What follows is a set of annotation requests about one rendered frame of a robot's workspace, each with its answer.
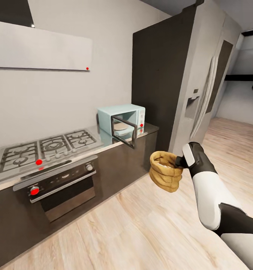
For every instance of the burner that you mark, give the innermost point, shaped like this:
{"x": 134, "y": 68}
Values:
{"x": 26, "y": 156}

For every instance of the fridge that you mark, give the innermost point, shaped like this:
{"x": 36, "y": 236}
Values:
{"x": 178, "y": 69}

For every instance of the oven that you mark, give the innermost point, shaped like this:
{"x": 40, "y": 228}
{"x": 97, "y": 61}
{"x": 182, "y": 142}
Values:
{"x": 54, "y": 197}

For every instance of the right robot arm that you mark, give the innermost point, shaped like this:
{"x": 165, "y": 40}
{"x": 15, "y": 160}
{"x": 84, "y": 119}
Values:
{"x": 218, "y": 209}

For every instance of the popcorn bag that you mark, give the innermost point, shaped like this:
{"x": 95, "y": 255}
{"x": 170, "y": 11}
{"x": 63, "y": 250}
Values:
{"x": 164, "y": 173}

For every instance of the range hood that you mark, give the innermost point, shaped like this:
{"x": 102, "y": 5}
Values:
{"x": 22, "y": 45}

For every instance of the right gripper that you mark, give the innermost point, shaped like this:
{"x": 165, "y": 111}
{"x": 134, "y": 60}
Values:
{"x": 180, "y": 162}

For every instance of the microwave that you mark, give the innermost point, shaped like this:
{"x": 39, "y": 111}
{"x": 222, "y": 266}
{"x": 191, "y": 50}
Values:
{"x": 122, "y": 122}

